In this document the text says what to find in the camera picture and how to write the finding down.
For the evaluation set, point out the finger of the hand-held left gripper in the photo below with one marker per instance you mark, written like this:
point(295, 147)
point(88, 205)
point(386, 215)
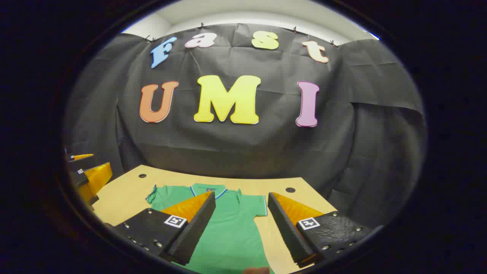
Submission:
point(97, 177)
point(81, 156)

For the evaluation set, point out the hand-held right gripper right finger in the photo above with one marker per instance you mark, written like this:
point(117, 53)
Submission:
point(285, 228)

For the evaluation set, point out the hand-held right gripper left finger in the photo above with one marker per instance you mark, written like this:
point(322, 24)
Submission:
point(198, 224)

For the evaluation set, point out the green T-shirt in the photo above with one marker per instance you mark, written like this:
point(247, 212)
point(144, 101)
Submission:
point(232, 236)

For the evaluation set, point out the black backdrop cloth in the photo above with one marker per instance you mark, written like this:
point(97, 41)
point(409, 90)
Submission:
point(247, 152)

